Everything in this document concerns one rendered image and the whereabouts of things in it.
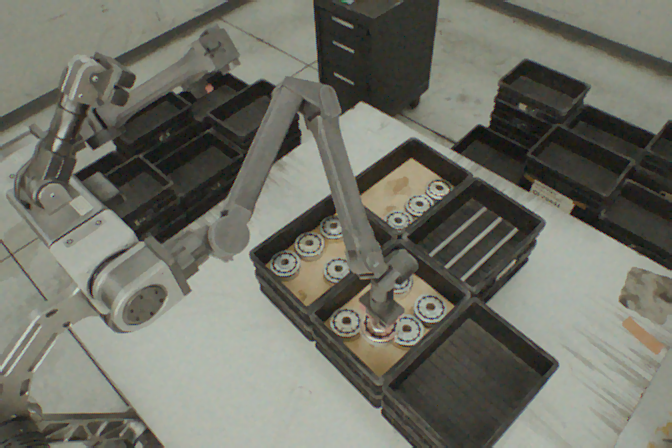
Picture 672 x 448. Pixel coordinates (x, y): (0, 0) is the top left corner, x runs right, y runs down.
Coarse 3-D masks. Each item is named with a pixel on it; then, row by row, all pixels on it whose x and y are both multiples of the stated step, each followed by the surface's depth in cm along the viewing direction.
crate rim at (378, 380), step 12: (396, 240) 163; (384, 252) 161; (432, 264) 156; (444, 276) 154; (324, 300) 150; (312, 312) 147; (324, 324) 145; (336, 336) 142; (348, 348) 140; (360, 360) 138; (372, 372) 135; (384, 372) 135
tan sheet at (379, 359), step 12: (420, 288) 163; (432, 288) 163; (396, 300) 160; (408, 300) 160; (444, 300) 159; (360, 312) 158; (408, 312) 157; (360, 336) 153; (360, 348) 150; (372, 348) 150; (384, 348) 150; (396, 348) 150; (372, 360) 148; (384, 360) 148; (396, 360) 148
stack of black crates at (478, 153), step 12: (468, 132) 276; (480, 132) 282; (492, 132) 276; (456, 144) 271; (468, 144) 283; (480, 144) 285; (492, 144) 281; (504, 144) 275; (516, 144) 269; (468, 156) 279; (480, 156) 279; (492, 156) 278; (504, 156) 278; (516, 156) 274; (492, 168) 273; (504, 168) 272; (516, 168) 272; (516, 180) 252
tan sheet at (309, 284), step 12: (336, 252) 173; (300, 264) 171; (312, 264) 170; (324, 264) 170; (300, 276) 167; (312, 276) 167; (288, 288) 165; (300, 288) 164; (312, 288) 164; (324, 288) 164; (312, 300) 161
